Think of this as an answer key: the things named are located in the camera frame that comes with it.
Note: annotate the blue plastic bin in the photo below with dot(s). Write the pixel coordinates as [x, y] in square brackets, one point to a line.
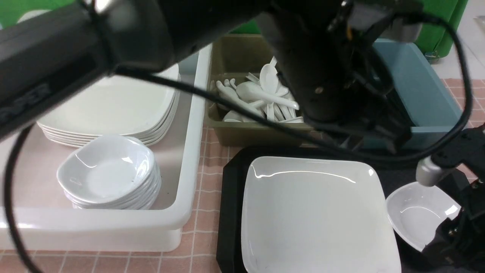
[428, 103]

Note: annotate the black serving tray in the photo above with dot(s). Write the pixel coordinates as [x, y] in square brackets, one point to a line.
[228, 253]

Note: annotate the large white plastic tub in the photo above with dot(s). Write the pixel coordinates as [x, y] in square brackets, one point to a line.
[48, 221]

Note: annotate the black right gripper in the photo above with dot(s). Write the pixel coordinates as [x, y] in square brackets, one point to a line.
[459, 242]

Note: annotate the pile of white spoons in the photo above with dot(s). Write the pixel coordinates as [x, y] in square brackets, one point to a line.
[264, 95]

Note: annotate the green backdrop cloth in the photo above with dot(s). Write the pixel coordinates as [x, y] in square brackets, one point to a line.
[432, 39]

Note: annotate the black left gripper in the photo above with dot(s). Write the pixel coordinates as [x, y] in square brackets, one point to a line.
[326, 57]

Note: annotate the pink checkered tablecloth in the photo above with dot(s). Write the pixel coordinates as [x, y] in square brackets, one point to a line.
[196, 253]

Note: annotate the olive green plastic bin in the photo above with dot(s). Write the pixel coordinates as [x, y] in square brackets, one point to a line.
[233, 57]

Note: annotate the stack of white square plates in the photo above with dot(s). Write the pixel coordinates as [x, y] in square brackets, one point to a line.
[113, 106]

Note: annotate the white square rice plate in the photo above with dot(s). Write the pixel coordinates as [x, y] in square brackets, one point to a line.
[305, 215]

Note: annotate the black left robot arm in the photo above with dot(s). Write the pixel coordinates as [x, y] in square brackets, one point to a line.
[49, 58]

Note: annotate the stack of small white bowls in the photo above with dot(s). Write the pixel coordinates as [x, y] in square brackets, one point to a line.
[111, 172]

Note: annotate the small white bowl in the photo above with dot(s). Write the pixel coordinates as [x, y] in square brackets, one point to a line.
[415, 211]

